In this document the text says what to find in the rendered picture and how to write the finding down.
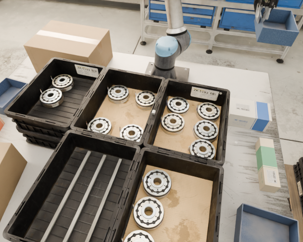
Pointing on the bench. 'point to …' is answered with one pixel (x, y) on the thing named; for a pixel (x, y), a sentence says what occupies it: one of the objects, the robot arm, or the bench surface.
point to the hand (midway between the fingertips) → (259, 19)
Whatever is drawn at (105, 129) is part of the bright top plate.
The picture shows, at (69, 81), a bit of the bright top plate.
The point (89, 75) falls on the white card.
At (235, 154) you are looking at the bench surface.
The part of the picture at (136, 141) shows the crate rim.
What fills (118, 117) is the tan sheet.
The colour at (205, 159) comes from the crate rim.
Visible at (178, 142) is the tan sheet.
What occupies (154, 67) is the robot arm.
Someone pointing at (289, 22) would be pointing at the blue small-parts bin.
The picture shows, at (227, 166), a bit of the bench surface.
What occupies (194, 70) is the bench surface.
